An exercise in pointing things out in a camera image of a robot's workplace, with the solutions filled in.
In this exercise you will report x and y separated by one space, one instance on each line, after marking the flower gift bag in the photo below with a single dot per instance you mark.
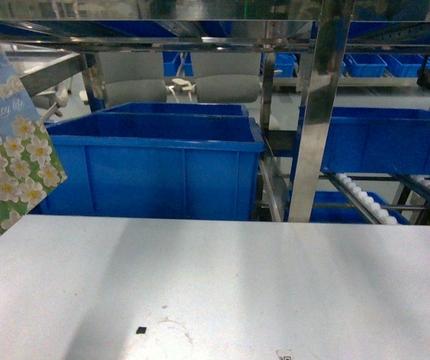
30 169

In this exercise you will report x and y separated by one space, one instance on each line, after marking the white roller conveyor track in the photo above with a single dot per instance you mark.
363 203

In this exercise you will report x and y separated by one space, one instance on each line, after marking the blue bin behind table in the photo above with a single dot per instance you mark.
146 165

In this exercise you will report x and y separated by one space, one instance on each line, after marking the grey office chair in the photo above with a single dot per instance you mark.
223 77
132 77

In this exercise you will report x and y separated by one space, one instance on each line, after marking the blue bin right shelf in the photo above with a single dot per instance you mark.
378 140

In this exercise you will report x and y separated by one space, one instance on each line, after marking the steel rack post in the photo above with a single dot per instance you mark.
320 82

